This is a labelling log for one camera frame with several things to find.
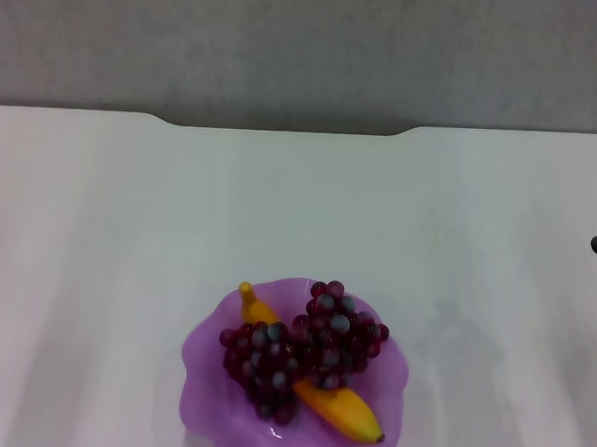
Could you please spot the yellow banana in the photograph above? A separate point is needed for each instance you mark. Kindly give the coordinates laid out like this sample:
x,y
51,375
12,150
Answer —
x,y
349,411

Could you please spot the dark red grape bunch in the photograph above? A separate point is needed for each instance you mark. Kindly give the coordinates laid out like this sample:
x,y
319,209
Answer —
x,y
271,362

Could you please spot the purple wavy plastic bowl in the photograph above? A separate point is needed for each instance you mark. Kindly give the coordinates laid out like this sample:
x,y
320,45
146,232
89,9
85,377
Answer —
x,y
204,399

